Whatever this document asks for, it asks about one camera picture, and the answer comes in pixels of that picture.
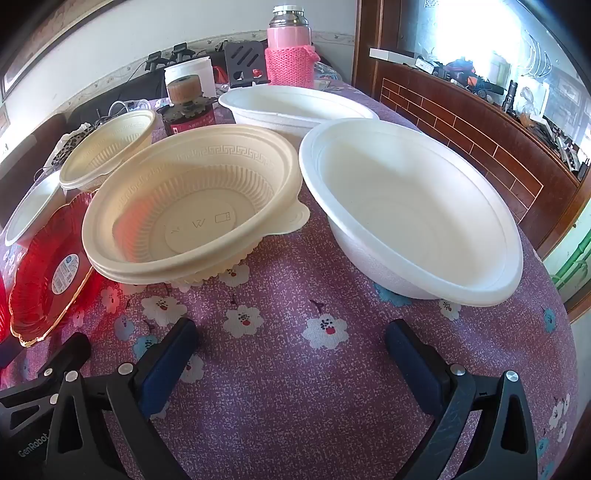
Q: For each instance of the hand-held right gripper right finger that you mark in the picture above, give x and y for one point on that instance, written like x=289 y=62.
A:
x=415 y=369

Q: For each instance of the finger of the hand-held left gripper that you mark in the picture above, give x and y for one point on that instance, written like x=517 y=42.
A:
x=69 y=353

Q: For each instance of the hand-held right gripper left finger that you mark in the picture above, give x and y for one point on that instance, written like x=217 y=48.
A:
x=161 y=364

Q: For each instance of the small white foam bowl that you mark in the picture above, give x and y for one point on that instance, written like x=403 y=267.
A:
x=30 y=212

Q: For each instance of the beige ribbed plastic bowl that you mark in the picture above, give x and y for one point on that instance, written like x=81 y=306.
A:
x=111 y=147
x=194 y=221

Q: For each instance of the red transparent plate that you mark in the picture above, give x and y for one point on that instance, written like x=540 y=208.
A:
x=37 y=277

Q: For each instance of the purple floral tablecloth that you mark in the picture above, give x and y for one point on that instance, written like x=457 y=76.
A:
x=295 y=392

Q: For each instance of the large white foam bowl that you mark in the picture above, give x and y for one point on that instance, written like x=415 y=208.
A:
x=406 y=207
x=286 y=106

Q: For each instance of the green pipe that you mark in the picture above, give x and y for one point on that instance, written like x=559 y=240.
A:
x=572 y=267

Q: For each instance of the dark red sofa cushion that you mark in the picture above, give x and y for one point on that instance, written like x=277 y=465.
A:
x=23 y=157

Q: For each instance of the leopard print face mask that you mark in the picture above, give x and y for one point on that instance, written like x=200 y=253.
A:
x=62 y=150

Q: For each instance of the dark jar with red label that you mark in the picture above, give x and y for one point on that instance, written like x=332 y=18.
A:
x=189 y=124

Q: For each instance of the wooden brick-pattern cabinet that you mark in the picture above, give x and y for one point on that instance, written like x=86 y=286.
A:
x=461 y=124

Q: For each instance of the black sofa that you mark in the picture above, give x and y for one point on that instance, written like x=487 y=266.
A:
x=138 y=87

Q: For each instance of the tan abrasive wheel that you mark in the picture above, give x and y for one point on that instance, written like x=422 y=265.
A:
x=182 y=90

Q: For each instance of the black flashlight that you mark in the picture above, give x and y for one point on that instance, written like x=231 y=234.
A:
x=509 y=97

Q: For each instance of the red plastic bag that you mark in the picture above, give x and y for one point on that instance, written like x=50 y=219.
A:
x=222 y=77

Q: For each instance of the white plastic jar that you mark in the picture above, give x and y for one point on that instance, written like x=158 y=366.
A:
x=194 y=71

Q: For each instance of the white flat box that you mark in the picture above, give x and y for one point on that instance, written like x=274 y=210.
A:
x=392 y=54

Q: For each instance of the black phone stand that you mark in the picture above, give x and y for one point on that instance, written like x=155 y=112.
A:
x=244 y=55

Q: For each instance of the pink thermos with knitted sleeve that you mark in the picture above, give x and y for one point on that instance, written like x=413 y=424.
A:
x=288 y=37

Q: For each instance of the framed wall picture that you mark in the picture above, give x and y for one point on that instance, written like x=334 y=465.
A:
x=27 y=50

